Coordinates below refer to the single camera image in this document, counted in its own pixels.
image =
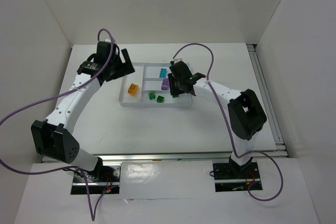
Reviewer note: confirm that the purple rounded lego brick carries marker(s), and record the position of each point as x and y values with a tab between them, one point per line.
165	84

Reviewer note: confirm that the teal lego brick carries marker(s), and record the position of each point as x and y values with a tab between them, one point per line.
163	73

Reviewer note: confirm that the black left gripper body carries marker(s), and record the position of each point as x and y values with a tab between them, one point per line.
122	67

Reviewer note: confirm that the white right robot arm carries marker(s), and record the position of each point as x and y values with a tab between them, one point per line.
242	112

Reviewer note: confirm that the aluminium front rail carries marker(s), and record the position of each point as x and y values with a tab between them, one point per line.
163	156

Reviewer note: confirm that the aluminium rail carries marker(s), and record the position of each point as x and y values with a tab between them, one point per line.
163	156
281	150

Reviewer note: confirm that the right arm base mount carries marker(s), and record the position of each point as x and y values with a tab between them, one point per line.
226	181

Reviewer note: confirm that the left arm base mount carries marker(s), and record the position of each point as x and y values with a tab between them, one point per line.
95	179

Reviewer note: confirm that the aluminium right side rail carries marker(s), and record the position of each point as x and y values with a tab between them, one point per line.
281	150

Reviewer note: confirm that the white plastic divided tray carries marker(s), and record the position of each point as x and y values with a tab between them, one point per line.
146	76

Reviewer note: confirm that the yellow lego brick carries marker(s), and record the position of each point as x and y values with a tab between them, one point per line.
133	89

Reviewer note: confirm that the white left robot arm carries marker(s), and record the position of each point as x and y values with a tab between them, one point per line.
53	136

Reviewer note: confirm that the small green lego brick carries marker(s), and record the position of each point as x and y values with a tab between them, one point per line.
151	95

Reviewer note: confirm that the green lego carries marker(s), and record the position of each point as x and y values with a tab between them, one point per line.
160	99

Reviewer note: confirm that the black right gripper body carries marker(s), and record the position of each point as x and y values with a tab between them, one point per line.
172	85

